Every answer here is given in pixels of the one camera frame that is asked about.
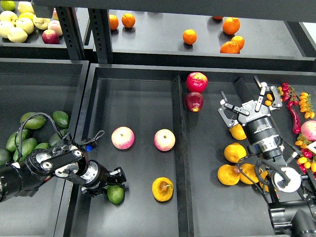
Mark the orange cherry tomato bunch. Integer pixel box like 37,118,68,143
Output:
265,86,282,108

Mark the dark red apple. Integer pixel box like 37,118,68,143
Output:
185,92,204,113

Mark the black left tray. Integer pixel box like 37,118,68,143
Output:
0,59,88,237

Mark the bright red apple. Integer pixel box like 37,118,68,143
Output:
186,72,208,93

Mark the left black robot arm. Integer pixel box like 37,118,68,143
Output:
0,112,126,201

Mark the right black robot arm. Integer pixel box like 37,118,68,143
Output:
218,76,316,237

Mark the pink apple at right edge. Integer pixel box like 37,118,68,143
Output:
301,120,316,141

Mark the avocado top of pile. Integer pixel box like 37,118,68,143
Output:
20,112,46,130

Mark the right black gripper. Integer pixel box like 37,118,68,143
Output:
217,75,283,158

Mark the black upper shelf tray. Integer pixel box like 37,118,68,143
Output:
83,9,316,72

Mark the red apple on shelf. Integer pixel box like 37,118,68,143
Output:
42,29,60,44

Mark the black centre tray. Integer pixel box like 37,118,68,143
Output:
64,64,316,237

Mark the yellow pear upper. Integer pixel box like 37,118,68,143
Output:
224,143,247,163

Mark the yellow pear with stem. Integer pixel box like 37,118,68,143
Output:
152,177,174,202

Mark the green avocado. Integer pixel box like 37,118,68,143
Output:
107,185,124,204

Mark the large orange on shelf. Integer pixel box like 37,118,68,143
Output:
222,17,240,35

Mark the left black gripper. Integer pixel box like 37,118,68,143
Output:
80,160,126,197

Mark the orange in shelf centre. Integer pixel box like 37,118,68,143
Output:
182,29,197,45

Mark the red chili pepper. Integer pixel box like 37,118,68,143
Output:
287,101,301,134

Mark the pink apple left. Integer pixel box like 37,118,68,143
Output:
111,126,135,150

